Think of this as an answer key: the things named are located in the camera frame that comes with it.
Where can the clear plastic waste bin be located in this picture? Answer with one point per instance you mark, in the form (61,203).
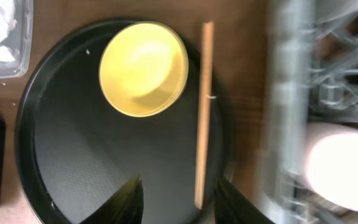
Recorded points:
(16,26)

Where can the yellow plastic bowl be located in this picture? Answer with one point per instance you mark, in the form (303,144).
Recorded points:
(144,69)

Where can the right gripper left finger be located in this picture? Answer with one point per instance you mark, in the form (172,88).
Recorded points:
(126,206)

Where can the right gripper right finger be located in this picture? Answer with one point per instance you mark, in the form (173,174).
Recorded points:
(231,207)

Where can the right wooden chopstick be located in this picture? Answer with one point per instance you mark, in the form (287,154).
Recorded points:
(204,110)

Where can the pink plastic cup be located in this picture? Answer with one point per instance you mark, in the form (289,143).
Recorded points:
(330,163)

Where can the grey dishwasher rack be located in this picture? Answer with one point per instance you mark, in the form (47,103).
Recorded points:
(312,78)

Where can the round black serving tray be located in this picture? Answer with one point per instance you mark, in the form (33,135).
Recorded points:
(74,150)

